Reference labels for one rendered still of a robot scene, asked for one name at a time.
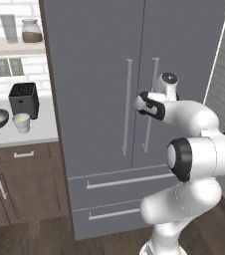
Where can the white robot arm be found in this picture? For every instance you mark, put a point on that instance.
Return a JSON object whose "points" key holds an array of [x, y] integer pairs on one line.
{"points": [[197, 156]]}

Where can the grey fridge door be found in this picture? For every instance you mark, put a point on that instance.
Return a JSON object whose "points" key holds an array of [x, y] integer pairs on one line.
{"points": [[187, 43], [91, 83]]}

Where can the grey fridge drawer front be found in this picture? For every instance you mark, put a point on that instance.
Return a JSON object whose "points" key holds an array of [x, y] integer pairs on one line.
{"points": [[111, 227], [117, 196]]}

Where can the white glass of lemonade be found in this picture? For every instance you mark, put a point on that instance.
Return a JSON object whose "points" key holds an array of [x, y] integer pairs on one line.
{"points": [[21, 123]]}

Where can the tall frosted glass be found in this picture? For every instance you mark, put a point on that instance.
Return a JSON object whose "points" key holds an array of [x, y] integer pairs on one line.
{"points": [[9, 28]]}

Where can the brown wooden drawer front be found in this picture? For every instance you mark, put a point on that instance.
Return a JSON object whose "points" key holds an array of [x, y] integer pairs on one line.
{"points": [[38, 153]]}

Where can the black toaster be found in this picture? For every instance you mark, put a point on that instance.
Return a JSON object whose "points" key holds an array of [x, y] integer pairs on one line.
{"points": [[25, 101]]}

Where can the glass jar with brown contents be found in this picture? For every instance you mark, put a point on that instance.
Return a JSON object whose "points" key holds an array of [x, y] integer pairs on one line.
{"points": [[32, 33]]}

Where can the grey wall socket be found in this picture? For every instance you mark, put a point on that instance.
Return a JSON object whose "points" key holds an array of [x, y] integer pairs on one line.
{"points": [[16, 66], [3, 67]]}

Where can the white wall shelf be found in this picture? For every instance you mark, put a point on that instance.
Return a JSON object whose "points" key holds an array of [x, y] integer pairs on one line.
{"points": [[11, 46]]}

